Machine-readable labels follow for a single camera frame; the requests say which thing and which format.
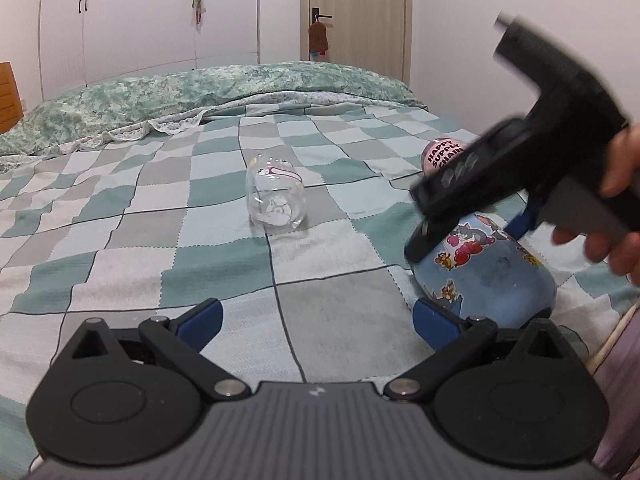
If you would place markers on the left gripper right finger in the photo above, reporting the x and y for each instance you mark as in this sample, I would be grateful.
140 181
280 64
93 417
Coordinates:
516 398

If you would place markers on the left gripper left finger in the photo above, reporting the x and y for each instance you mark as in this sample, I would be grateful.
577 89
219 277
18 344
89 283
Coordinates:
121 396

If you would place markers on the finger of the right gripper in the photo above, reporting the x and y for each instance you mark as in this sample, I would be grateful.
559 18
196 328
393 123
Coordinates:
524 222
439 216

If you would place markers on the blue cartoon cup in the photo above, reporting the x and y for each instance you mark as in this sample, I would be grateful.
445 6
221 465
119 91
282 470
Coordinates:
478 270

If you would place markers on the pink cup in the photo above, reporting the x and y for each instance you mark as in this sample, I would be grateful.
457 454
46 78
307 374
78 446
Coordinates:
439 152

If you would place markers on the clear glass cup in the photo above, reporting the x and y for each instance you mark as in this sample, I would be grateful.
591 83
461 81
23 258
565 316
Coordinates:
274 193

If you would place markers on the person's right hand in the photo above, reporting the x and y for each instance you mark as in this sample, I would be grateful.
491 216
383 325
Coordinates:
621 165

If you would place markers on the checkered bed sheet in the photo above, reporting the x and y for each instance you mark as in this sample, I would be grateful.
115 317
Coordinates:
157 225

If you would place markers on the brown plush toy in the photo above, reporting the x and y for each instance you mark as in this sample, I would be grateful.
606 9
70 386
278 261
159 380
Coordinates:
318 43

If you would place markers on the beige wooden door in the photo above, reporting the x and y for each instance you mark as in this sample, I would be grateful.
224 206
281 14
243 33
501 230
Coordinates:
370 34

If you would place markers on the green floral quilt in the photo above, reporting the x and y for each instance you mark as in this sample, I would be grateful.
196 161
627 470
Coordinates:
126 103

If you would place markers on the wooden headboard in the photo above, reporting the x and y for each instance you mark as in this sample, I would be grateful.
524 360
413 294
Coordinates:
11 108

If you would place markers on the white wardrobe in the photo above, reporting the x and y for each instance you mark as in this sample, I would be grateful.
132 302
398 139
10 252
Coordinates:
84 42

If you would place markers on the black door handle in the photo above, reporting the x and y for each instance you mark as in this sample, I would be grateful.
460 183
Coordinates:
316 15

